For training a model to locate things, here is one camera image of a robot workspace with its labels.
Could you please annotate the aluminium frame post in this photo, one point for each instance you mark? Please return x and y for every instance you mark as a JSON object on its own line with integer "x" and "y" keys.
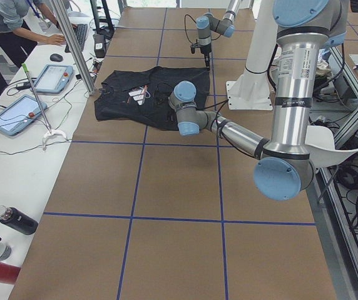
{"x": 76, "y": 52}

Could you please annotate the black graphic t-shirt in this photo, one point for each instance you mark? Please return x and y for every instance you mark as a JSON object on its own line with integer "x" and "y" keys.
{"x": 115, "y": 101}

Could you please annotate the black keyboard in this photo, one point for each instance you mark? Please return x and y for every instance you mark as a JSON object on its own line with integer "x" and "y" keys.
{"x": 81, "y": 32}

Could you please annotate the black computer mouse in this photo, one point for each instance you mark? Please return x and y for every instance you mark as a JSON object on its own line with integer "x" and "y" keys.
{"x": 55, "y": 57}

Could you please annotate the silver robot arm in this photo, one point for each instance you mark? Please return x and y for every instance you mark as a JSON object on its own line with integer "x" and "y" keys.
{"x": 285, "y": 165}
{"x": 208, "y": 23}

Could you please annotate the white plastic chair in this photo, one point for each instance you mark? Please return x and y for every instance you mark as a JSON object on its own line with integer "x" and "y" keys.
{"x": 319, "y": 141}

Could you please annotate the near blue teach pendant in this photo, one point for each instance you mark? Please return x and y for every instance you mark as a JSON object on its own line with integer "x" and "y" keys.
{"x": 18, "y": 115}

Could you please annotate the far blue teach pendant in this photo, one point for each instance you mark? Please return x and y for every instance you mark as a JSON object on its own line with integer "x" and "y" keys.
{"x": 53, "y": 78}

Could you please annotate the blue teach pendant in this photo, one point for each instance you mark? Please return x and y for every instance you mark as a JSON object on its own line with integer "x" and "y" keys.
{"x": 18, "y": 115}
{"x": 53, "y": 78}

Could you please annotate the person at keyboard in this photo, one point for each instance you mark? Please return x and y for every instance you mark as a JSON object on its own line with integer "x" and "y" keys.
{"x": 16, "y": 38}

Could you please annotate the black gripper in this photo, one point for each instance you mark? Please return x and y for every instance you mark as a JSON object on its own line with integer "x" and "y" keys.
{"x": 205, "y": 50}
{"x": 172, "y": 117}

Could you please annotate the grabber stick tool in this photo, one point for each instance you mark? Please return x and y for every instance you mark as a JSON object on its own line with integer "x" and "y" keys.
{"x": 50, "y": 131}

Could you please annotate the black water bottle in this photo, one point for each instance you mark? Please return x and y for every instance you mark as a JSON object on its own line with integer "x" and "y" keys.
{"x": 17, "y": 220}

